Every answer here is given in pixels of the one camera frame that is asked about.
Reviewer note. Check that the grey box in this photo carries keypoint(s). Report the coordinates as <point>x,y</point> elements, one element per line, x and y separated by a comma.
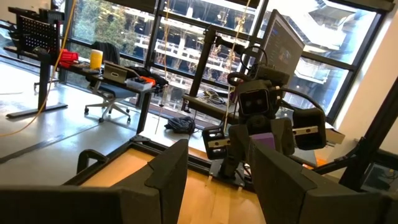
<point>115,74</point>

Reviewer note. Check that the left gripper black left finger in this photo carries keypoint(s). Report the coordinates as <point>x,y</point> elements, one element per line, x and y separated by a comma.
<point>168,174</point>

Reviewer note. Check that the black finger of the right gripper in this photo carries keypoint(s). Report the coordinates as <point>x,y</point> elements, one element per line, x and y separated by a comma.
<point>237,149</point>
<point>284,137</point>

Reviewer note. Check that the black monitor stand pole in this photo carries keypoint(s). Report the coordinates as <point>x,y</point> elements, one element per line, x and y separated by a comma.
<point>202,62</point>

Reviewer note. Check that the black aluminium table frame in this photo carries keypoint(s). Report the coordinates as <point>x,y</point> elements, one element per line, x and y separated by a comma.
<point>202,163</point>

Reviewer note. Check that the red bin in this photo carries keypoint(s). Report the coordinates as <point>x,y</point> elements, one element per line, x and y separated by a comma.
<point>68,57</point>

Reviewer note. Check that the black pegboard stand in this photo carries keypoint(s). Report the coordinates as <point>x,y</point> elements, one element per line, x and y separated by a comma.
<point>43,81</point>

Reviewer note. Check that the clear box with orange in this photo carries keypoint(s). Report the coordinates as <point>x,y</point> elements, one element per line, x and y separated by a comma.
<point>138,84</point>

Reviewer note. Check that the black work desk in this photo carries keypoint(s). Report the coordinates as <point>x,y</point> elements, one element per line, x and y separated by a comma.
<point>144,109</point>

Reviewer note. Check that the black perforated panel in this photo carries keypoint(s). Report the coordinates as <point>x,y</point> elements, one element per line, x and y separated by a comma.
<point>37,34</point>

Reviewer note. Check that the yellow container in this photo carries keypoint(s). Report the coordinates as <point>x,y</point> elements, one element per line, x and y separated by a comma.
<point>96,59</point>

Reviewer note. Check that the large tilted monitor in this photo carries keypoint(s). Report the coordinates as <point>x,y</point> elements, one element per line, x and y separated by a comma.
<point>283,46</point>

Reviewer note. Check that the purple toy brick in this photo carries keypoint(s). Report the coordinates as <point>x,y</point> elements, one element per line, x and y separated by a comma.
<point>262,140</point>

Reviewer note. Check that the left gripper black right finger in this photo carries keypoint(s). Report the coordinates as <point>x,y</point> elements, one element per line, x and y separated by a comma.
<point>280,186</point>

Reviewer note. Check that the office chair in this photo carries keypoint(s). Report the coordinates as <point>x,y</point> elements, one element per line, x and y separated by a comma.
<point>109,91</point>

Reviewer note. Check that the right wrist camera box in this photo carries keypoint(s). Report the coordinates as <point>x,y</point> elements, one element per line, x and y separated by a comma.
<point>254,101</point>

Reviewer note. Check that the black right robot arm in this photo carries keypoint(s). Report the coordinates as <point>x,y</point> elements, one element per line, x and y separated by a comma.
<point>273,74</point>

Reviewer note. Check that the black bag on floor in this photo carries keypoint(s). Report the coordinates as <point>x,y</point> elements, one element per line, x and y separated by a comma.
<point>180,125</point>

